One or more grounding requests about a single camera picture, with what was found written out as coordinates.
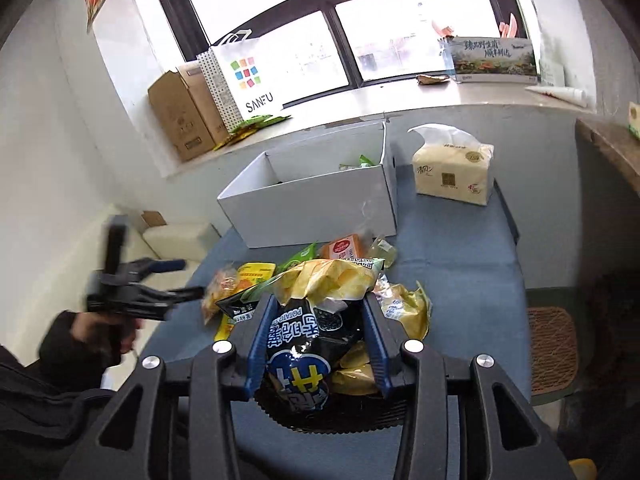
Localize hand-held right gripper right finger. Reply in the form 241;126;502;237
360;292;576;480

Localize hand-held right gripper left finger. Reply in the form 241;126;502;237
60;292;278;480

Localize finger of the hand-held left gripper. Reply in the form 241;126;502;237
127;258;187;275
150;286;206;311

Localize black blue snack bag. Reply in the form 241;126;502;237
264;300;368;413

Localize heap of assorted snack packets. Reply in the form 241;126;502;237
201;232;433;396

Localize white cardboard box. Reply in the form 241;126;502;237
216;121;399;249

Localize person's left forearm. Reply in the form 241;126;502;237
37;310;121;393

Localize person's left hand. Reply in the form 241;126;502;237
70;310;138;356

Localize cream sofa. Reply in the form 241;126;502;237
95;202;223;311

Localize blue table cloth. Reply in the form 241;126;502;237
115;165;533;480

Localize brown cardboard box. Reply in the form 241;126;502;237
177;62;232;147
148;71;203;162

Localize person's dark clothing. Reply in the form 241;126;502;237
0;345;118;480

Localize bunch of green sachets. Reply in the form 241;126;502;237
214;115;292;152

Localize woven chair seat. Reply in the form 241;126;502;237
527;306;581;396

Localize yellow tissue pack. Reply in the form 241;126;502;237
407;123;496;207

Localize white paper shopping bag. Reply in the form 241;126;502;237
196;30;283;133

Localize stone windowsill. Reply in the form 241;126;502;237
160;72;596;178

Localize white tube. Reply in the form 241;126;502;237
525;85;587;107

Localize landscape printed box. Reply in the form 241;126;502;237
442;36;540;85

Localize stone counter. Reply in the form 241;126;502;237
575;117;640;191

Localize white pouch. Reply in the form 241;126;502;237
540;62;566;88

